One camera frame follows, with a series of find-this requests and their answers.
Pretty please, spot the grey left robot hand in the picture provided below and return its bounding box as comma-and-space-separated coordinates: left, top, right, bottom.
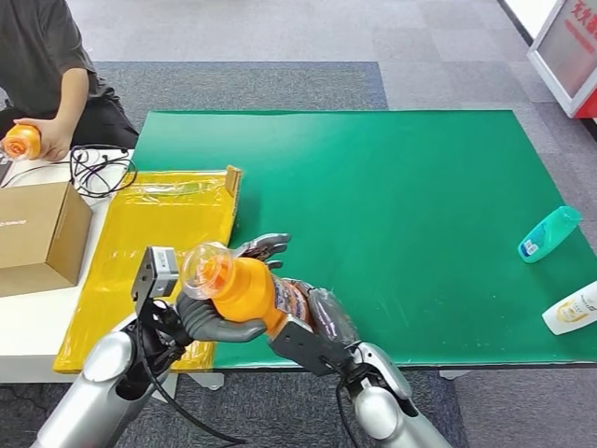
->
176, 233, 291, 345

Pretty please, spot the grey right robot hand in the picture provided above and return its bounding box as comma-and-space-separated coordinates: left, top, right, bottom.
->
267, 278, 362, 378

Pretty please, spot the person's hand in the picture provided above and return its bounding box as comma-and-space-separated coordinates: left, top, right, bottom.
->
14, 117, 72, 163

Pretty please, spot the small orange bottle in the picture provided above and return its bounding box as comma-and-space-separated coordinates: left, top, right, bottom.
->
1, 124, 42, 162

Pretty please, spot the orange bottle with clear cap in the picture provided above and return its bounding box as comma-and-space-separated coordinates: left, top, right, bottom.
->
180, 242, 319, 336

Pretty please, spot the teal plastic bottle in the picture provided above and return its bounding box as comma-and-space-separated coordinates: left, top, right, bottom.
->
518, 205, 583, 265

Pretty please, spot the white plastic bottle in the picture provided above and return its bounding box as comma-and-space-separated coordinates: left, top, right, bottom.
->
541, 279, 597, 337

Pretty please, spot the person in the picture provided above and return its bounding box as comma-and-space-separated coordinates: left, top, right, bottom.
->
0, 0, 140, 150

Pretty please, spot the brown cardboard box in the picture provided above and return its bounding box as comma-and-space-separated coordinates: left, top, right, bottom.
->
0, 181, 93, 299

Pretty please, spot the yellow film-wrapped tray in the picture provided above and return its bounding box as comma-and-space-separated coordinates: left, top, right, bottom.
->
53, 164, 243, 374

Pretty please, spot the green table mat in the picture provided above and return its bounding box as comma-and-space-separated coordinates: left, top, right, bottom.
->
131, 109, 597, 371

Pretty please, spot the red and white sign board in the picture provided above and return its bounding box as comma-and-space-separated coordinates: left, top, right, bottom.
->
527, 0, 597, 119

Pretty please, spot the black cable bundle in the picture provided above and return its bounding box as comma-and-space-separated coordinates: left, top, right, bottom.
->
0, 145, 139, 201

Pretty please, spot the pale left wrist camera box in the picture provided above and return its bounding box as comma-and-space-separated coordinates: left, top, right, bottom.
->
131, 245, 181, 316

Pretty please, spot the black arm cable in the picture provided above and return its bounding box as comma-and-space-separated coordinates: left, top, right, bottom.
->
135, 321, 248, 448

